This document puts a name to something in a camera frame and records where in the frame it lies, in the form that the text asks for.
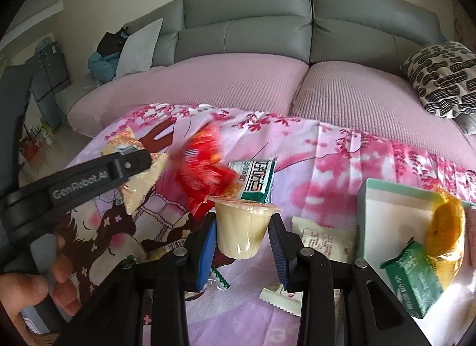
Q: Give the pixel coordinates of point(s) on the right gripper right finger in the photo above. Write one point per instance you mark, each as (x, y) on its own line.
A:
(372, 315)

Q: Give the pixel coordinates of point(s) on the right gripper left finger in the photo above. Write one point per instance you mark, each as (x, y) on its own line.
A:
(114, 313)

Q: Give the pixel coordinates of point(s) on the green snack packet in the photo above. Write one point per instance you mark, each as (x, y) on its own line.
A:
(413, 279)

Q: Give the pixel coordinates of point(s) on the yellow orange snack bag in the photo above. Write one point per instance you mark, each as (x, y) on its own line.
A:
(445, 240)

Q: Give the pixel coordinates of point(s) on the beige cracker packet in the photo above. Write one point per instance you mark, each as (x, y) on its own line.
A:
(135, 190)

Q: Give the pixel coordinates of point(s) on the yellow pudding cup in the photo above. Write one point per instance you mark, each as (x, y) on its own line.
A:
(241, 225)

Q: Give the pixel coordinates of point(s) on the person left hand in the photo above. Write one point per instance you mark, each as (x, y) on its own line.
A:
(20, 290)

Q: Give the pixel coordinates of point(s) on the white paper sachet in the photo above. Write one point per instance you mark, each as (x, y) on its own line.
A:
(337, 245)

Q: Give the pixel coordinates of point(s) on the white wafer packet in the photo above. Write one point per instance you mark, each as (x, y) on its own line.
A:
(277, 296)

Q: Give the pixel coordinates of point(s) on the teal white tray box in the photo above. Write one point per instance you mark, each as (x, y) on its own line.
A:
(390, 214)

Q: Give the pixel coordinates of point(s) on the grey cabinet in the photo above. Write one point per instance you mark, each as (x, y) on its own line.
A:
(50, 78)

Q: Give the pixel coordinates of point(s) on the pink cartoon blanket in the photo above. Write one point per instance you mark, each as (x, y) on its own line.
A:
(310, 169)

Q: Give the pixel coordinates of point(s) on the teal clothing pile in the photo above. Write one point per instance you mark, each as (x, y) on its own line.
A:
(103, 68)

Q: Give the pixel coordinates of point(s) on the red snack bag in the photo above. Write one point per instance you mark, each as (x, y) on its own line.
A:
(200, 171)

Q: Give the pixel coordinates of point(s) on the green white candy packet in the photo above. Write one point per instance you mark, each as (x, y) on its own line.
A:
(255, 180)

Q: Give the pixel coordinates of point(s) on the light grey cushion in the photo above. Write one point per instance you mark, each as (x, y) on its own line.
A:
(137, 53)

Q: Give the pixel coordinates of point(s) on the grey pillow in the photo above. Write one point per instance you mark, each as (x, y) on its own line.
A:
(467, 124)

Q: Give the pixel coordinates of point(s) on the pink sofa cover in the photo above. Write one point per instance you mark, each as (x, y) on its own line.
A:
(341, 93)

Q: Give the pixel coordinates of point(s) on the black white patterned pillow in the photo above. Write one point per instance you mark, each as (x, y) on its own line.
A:
(443, 77)

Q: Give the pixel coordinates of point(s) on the grey sofa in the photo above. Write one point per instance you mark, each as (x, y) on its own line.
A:
(376, 33)

